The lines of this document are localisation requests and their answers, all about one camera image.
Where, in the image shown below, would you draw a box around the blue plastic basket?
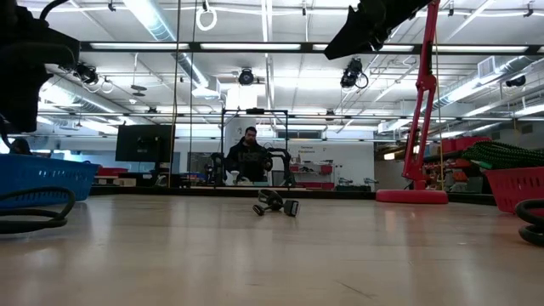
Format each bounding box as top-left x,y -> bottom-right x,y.
0,153 -> 101,209

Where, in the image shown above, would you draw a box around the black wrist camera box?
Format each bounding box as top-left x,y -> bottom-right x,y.
0,27 -> 81,71

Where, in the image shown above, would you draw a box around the green braided USB cable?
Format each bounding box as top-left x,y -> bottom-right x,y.
461,141 -> 544,170

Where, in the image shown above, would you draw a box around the yellow hanging cord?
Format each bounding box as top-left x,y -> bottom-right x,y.
167,0 -> 183,189
433,29 -> 445,192

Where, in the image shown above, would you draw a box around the red articulated stand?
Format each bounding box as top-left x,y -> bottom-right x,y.
375,0 -> 450,205

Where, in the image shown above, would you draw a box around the red plastic basket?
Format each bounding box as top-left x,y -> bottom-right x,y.
484,167 -> 544,214

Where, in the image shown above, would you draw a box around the thick black cable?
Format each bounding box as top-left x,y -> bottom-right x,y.
514,198 -> 544,247
0,185 -> 77,235

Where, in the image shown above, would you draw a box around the silver ventilation duct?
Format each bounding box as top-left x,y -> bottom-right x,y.
122,0 -> 222,101
37,67 -> 124,116

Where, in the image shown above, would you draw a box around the red storage bin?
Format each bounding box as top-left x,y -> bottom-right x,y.
96,166 -> 128,178

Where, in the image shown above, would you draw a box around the white cable loop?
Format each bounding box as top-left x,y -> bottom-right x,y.
195,0 -> 218,32

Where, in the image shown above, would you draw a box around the red storage bins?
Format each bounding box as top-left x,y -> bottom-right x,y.
439,135 -> 493,155

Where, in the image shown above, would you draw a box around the person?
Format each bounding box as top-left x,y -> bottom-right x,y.
224,126 -> 274,184
8,138 -> 33,156

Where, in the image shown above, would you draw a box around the black monitor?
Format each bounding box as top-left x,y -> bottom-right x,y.
115,124 -> 176,163

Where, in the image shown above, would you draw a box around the black overhead frame bar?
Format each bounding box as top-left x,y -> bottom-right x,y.
78,40 -> 544,55

